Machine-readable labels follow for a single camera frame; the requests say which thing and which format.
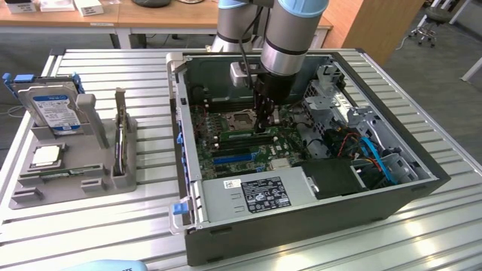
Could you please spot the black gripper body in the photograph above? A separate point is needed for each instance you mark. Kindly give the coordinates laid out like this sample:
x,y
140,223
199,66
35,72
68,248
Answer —
x,y
278,87

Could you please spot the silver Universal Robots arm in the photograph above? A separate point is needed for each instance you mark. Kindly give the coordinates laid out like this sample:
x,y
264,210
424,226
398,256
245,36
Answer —
x,y
282,34

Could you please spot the green RAM stick in slot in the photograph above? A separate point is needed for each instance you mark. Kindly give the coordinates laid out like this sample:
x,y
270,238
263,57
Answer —
x,y
240,135

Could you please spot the CPU socket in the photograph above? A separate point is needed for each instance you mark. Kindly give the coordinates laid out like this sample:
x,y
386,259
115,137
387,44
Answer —
x,y
236,120

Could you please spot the green motherboard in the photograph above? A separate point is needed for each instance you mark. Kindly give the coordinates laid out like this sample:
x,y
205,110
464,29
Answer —
x,y
240,158

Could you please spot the blue expansion slot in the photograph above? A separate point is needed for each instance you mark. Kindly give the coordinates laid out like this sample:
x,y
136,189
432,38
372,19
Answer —
x,y
231,158

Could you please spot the silver chipset heatsink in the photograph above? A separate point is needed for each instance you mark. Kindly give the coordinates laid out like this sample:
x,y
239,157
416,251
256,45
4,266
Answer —
x,y
282,163

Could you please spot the grey metal disk bay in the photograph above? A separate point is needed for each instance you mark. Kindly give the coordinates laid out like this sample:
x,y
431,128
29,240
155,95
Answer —
x,y
338,113

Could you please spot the grey power supply with label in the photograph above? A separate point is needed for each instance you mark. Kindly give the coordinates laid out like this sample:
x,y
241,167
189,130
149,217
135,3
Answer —
x,y
255,197

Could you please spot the black fan shroud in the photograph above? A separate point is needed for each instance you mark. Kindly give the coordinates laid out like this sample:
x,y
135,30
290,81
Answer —
x,y
331,178

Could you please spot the wooden cabinet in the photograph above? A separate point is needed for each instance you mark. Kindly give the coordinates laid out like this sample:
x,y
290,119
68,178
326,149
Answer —
x,y
372,25

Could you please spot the blue case latch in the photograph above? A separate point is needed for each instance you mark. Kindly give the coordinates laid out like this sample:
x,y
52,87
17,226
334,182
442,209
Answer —
x,y
177,209

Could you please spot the black open PC case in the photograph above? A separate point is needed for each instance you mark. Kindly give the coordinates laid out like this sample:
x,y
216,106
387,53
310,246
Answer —
x,y
300,226

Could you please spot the dark round object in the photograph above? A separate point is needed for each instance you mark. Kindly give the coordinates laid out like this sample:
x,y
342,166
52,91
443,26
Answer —
x,y
149,2

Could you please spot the chrome swivel stool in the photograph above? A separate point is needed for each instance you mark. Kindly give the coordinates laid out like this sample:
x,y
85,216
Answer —
x,y
432,22

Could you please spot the wooden desk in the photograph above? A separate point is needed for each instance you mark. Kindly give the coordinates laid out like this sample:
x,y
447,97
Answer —
x,y
112,19

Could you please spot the white table leg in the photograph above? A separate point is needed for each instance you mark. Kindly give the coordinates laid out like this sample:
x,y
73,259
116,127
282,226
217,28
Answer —
x,y
472,69

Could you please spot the grey parts rack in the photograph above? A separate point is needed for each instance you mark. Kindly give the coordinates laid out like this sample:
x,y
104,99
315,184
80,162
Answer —
x,y
75,186

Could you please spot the hard disk with blue label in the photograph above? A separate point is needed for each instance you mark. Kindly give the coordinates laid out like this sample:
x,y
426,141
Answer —
x,y
52,110

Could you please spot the white cardboard box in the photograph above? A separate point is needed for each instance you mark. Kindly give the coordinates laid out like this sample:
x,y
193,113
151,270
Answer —
x,y
88,7
57,4
20,5

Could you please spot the silver CPU chip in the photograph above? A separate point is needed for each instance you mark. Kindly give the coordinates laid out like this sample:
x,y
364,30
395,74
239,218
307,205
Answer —
x,y
47,155

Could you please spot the light blue rounded cap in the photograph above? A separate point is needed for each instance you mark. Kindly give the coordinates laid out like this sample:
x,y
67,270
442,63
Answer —
x,y
108,264

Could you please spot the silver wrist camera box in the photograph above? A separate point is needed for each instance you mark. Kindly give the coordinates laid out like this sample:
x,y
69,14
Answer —
x,y
237,74

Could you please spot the graphics card with metal bracket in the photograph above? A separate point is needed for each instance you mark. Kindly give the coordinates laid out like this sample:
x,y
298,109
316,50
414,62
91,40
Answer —
x,y
120,135

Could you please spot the hard disk in blue bracket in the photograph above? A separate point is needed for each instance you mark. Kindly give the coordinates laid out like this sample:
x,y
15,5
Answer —
x,y
45,80

